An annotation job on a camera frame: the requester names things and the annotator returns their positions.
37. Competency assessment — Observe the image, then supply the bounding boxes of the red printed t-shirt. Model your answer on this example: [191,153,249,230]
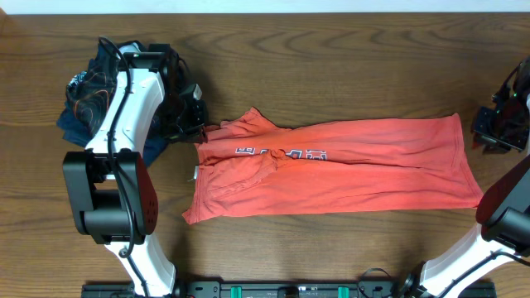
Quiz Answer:
[184,109,483,224]

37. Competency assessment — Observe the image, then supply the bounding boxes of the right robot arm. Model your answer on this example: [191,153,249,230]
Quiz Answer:
[396,59,529,298]

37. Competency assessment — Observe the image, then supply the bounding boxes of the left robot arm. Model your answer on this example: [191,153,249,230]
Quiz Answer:
[62,37,208,297]

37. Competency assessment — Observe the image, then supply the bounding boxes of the folded navy blue garment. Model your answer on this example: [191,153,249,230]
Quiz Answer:
[56,41,168,166]

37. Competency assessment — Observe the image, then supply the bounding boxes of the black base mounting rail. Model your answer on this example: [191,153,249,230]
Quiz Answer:
[80,281,497,298]

